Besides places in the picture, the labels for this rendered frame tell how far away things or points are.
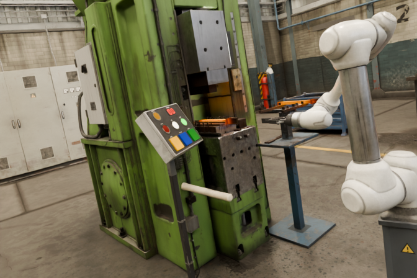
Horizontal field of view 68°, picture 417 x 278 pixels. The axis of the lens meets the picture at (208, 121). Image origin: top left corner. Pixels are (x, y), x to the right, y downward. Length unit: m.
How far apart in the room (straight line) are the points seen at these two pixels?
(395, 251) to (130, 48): 1.98
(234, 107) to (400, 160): 1.35
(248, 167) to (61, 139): 5.40
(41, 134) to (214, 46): 5.41
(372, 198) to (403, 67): 8.41
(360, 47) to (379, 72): 8.60
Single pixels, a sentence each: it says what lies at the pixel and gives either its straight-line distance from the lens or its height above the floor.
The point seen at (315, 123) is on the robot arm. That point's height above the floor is 0.99.
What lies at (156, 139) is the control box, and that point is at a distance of 1.61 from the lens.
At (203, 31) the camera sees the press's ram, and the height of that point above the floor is 1.63.
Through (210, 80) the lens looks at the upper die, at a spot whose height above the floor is 1.30.
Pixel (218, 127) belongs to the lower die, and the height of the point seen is 0.97.
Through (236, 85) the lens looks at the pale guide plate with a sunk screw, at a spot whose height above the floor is 1.23.
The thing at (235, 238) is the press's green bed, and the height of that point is 0.18.
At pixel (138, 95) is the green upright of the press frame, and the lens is 2.37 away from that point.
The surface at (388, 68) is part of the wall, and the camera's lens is 9.78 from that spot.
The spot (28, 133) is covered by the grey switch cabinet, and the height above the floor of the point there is 0.85.
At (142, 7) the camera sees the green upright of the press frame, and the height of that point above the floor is 1.82.
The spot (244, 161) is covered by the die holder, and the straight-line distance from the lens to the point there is 2.26.
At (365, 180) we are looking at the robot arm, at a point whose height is 0.83.
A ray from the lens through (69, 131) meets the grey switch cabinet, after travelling 7.19.
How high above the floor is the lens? 1.31
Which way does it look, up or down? 8 degrees down
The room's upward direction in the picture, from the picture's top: 10 degrees counter-clockwise
